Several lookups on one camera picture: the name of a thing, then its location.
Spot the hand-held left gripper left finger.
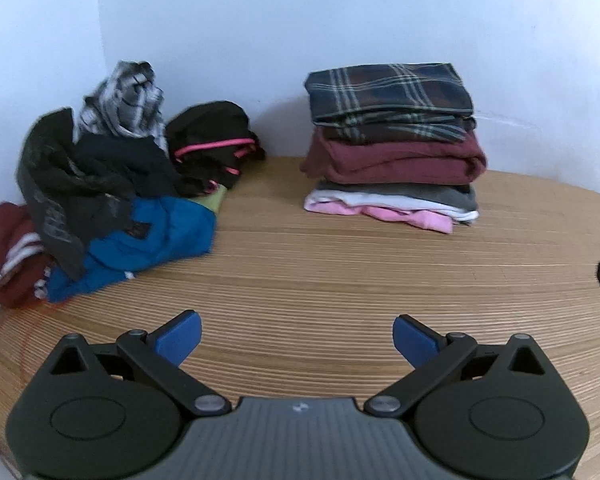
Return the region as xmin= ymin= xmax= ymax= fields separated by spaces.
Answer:
xmin=47 ymin=310 xmax=231 ymax=416

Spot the black garment with pink trim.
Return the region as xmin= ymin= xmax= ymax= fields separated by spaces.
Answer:
xmin=166 ymin=101 xmax=267 ymax=196

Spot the black printed T-shirt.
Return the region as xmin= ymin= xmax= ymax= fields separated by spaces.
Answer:
xmin=16 ymin=107 xmax=136 ymax=281

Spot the black and white plaid shirt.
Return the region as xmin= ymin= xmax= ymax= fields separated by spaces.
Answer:
xmin=75 ymin=60 xmax=168 ymax=148

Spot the pink folded garment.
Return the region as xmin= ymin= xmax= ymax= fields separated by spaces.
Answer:
xmin=305 ymin=202 xmax=453 ymax=234

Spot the blue garment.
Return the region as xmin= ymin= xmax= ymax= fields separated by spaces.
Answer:
xmin=46 ymin=195 xmax=217 ymax=304

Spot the maroon garment with white stripes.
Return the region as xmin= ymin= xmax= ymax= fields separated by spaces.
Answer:
xmin=0 ymin=202 xmax=56 ymax=309

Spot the grey folded garment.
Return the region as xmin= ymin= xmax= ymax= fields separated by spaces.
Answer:
xmin=314 ymin=180 xmax=479 ymax=213

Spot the plain black garment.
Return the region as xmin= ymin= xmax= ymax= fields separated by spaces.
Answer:
xmin=75 ymin=135 xmax=201 ymax=201

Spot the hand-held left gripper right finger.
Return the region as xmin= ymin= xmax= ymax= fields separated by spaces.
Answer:
xmin=364 ymin=314 xmax=551 ymax=417

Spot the white folded garment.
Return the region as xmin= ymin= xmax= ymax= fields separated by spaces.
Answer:
xmin=304 ymin=191 xmax=480 ymax=223

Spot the yellow-green garment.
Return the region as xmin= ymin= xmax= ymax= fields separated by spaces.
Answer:
xmin=190 ymin=185 xmax=228 ymax=213

